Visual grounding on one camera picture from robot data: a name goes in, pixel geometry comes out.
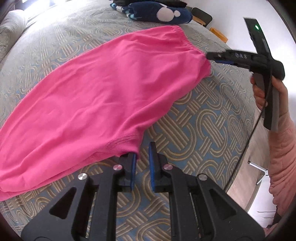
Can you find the pink pants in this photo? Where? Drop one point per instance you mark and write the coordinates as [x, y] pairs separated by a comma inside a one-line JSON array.
[[96, 106]]

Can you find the orange wooden stool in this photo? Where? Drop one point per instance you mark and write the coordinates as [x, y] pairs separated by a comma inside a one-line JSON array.
[[220, 35]]

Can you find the dark grey chair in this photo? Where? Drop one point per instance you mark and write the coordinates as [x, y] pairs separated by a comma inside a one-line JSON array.
[[201, 17]]

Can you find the folded grey duvet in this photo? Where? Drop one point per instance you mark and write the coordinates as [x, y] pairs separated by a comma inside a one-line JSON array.
[[12, 28]]

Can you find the right forearm pink sleeve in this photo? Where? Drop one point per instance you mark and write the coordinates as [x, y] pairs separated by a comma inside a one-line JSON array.
[[282, 164]]

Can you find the right hand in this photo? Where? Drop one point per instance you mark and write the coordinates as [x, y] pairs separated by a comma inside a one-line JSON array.
[[260, 96]]

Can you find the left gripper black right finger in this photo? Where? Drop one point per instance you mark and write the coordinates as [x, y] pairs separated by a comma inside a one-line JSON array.
[[199, 208]]

